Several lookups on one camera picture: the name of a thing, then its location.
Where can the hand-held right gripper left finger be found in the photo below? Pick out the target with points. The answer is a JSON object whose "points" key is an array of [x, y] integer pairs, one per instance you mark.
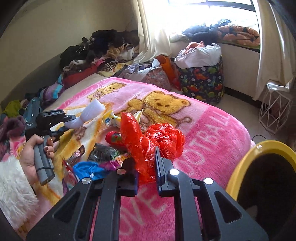
{"points": [[134, 183]]}

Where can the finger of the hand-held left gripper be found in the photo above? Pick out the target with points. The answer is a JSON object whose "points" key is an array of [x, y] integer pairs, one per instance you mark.
{"points": [[59, 132], [69, 117]]}

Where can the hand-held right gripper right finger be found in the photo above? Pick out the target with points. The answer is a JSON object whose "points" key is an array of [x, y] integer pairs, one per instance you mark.
{"points": [[158, 168]]}

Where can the red plastic bag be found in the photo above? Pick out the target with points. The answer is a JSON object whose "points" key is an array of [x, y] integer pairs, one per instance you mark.
{"points": [[152, 141]]}

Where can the blue plastic bag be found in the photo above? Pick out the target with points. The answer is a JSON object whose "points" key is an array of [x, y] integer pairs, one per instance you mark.
{"points": [[89, 170]]}

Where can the red plastic bottle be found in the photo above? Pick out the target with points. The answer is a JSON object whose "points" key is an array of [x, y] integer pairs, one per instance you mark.
{"points": [[112, 138]]}

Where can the yellow bin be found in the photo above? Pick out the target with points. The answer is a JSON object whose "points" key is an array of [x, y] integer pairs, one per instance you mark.
{"points": [[266, 148]]}

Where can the person's left hand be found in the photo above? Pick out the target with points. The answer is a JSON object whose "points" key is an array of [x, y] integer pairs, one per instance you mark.
{"points": [[27, 157]]}

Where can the brown snack wrapper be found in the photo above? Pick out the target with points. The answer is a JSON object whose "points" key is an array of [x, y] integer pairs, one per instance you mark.
{"points": [[77, 155]]}

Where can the purple striped cloth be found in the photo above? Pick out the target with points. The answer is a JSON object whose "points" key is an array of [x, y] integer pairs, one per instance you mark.
{"points": [[52, 91]]}

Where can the green cloth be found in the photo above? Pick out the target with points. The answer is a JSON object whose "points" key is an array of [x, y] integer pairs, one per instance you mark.
{"points": [[12, 107]]}

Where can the crushed yellow white carton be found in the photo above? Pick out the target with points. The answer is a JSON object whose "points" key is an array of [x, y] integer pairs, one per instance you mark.
{"points": [[111, 119]]}

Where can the black crumpled wrapper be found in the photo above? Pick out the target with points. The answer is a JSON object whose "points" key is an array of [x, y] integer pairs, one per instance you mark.
{"points": [[104, 153]]}

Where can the pink red packet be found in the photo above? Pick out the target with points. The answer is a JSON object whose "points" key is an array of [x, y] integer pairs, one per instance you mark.
{"points": [[69, 178]]}

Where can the pink bear printed blanket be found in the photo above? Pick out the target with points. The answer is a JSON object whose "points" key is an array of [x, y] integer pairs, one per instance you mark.
{"points": [[208, 129]]}

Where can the pile of clothes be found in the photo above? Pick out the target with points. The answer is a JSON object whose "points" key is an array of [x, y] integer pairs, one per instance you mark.
{"points": [[97, 51]]}

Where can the floral cloth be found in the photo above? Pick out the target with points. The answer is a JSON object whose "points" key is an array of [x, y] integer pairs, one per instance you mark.
{"points": [[159, 77]]}

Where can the dinosaur print fabric basket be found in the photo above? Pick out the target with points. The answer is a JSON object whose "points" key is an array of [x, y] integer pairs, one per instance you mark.
{"points": [[201, 81]]}

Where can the orange cloth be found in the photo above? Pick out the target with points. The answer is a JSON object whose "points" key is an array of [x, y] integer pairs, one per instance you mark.
{"points": [[170, 69]]}

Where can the cream curtain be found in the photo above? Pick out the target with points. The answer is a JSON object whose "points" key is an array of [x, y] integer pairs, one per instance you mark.
{"points": [[275, 46], [152, 34]]}

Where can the white plastic bag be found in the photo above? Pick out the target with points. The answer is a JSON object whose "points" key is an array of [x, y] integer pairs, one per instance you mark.
{"points": [[198, 56]]}

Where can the bedding on window sill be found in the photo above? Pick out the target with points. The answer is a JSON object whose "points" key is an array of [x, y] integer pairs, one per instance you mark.
{"points": [[201, 32]]}

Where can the orange star print blanket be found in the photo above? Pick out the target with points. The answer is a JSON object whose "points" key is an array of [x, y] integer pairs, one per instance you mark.
{"points": [[240, 34]]}

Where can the window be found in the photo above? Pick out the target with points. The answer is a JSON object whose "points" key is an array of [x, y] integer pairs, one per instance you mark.
{"points": [[208, 11]]}

